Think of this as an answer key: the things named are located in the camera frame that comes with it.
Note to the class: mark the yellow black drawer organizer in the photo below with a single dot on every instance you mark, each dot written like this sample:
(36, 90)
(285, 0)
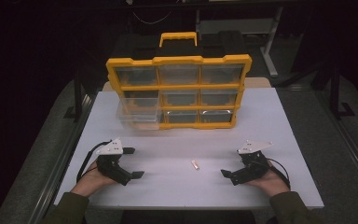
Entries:
(180, 87)

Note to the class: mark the person's left hand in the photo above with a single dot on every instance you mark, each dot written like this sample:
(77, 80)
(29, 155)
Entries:
(90, 182)

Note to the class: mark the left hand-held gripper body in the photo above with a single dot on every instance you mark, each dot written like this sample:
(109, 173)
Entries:
(110, 161)

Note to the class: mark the aluminium rail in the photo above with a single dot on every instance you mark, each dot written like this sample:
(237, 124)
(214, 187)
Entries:
(348, 137)
(62, 161)

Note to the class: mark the clear plastic drawer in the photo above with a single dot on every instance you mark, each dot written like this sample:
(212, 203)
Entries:
(140, 102)
(138, 120)

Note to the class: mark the black metal stand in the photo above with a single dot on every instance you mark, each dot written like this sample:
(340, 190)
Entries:
(78, 96)
(335, 93)

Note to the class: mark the person's right hand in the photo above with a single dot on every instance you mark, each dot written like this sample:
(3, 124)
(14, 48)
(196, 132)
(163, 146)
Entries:
(268, 183)

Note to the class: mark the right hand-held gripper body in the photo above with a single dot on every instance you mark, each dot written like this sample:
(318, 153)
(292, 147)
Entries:
(253, 165)

